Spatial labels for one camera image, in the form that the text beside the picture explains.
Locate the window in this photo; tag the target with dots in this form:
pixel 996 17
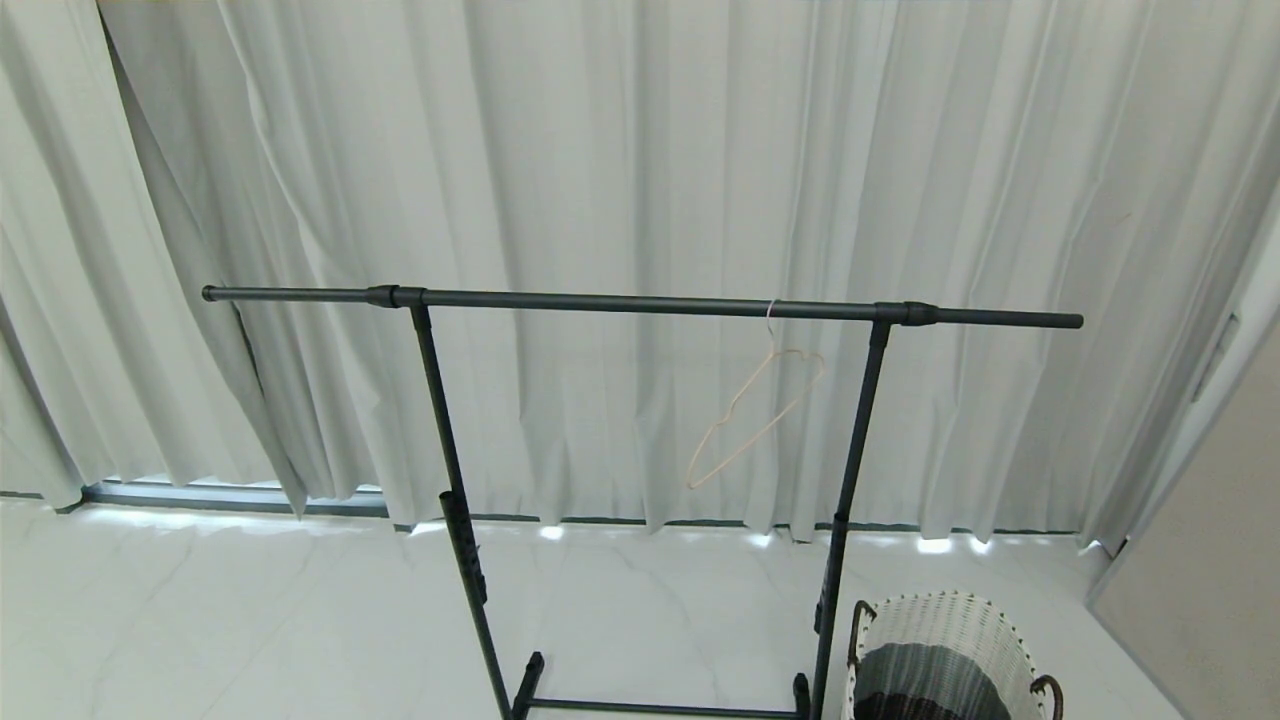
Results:
pixel 200 497

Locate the pink clothes hanger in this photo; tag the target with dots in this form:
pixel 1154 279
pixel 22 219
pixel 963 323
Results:
pixel 776 348

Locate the black clothes rack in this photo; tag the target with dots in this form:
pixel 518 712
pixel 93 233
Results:
pixel 650 303

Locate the white laundry basket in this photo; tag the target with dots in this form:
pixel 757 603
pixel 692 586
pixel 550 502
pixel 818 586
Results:
pixel 950 625

